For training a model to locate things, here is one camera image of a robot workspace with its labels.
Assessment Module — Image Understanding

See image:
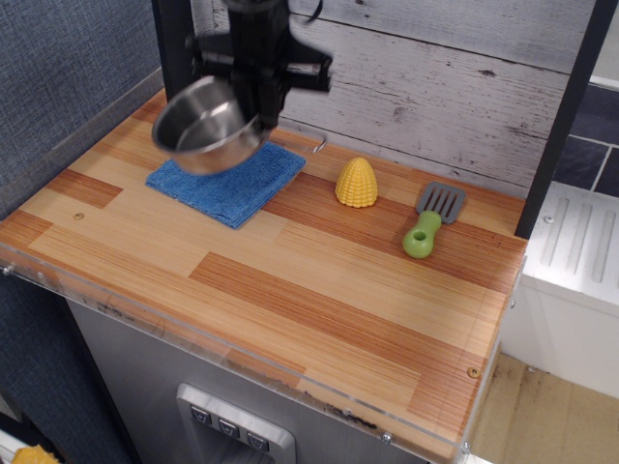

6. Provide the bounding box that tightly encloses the grey green toy spatula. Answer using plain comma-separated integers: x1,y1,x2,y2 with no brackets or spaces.
402,182,465,259

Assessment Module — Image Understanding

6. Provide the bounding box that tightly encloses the dark left frame post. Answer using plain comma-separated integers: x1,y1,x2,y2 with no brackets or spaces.
151,0,198,101

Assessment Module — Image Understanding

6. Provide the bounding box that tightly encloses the silver button panel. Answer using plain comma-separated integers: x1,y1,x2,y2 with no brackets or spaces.
176,383,297,463

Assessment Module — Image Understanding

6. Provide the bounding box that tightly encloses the stainless steel pot with handle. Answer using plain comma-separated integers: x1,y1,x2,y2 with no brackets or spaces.
150,75,329,176

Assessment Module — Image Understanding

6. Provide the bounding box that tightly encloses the dark right frame post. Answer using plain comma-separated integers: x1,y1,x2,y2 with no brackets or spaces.
515,0,618,239

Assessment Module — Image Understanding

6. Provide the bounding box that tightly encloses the white ribbed cabinet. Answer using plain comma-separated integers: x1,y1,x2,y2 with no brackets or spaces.
499,183,618,397

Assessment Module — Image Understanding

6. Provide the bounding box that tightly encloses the yellow toy corn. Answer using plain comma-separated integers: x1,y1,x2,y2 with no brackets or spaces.
335,157,378,208

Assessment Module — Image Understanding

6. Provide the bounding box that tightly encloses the dark frame post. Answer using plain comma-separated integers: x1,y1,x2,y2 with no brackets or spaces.
515,0,618,239
151,0,198,101

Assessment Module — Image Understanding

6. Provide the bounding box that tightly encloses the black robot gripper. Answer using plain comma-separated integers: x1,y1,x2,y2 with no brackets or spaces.
186,9,333,129

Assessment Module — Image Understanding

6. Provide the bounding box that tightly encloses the clear acrylic table edge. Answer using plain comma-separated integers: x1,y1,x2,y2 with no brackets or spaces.
1,238,478,463

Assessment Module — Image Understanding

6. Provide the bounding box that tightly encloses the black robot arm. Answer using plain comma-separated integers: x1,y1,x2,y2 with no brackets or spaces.
186,1,333,129

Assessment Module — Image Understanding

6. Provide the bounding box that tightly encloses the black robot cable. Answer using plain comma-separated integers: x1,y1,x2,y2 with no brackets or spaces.
289,0,324,25

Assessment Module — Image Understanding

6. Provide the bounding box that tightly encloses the blue folded cloth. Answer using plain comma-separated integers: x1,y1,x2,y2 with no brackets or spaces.
145,142,306,230

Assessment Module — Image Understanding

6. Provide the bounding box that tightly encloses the yellow object bottom left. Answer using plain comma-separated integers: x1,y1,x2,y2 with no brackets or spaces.
12,446,59,464

